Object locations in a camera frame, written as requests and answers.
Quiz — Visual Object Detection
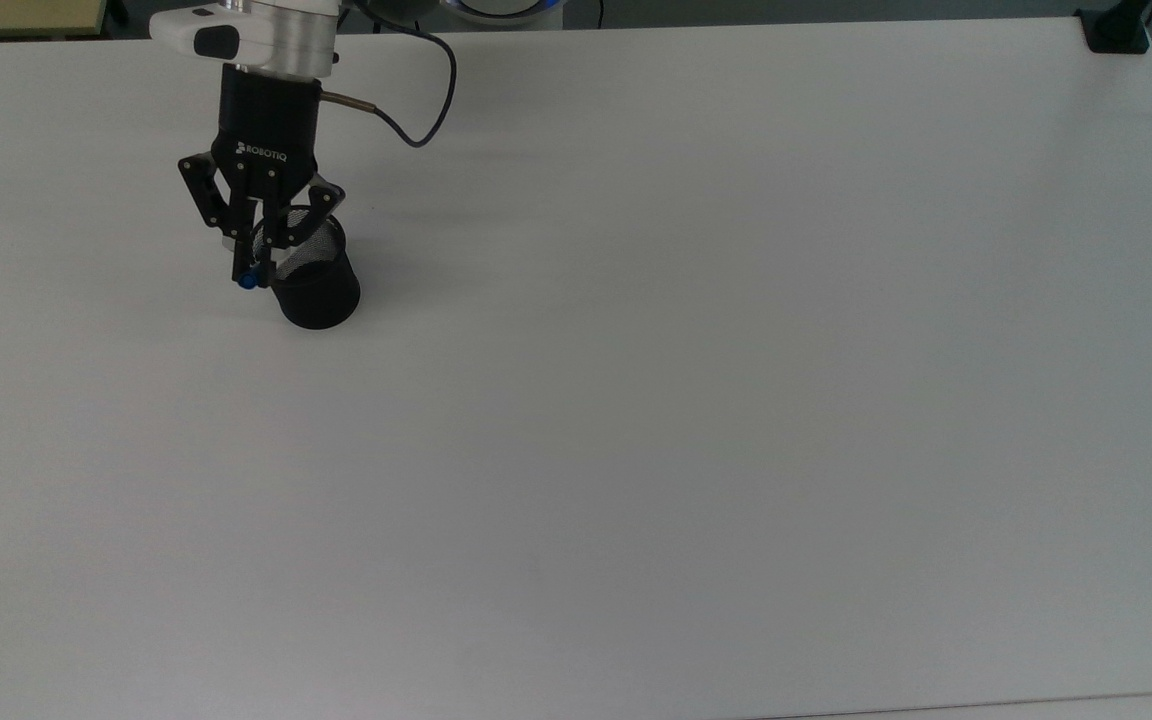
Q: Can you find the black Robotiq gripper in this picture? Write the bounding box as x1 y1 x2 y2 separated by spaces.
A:
177 64 346 287

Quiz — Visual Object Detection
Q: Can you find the black mesh pen cup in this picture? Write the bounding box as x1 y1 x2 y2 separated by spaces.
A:
252 206 362 331

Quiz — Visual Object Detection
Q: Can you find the light wooden side table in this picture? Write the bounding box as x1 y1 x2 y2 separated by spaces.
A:
0 0 109 42

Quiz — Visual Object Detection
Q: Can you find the dark gripper cable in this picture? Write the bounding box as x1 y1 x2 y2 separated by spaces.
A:
320 0 459 149

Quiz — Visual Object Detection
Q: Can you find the white robot base blue ring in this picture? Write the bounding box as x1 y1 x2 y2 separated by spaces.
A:
439 0 568 30

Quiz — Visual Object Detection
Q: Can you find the black table clamp mount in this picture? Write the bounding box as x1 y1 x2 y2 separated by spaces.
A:
1075 0 1152 55

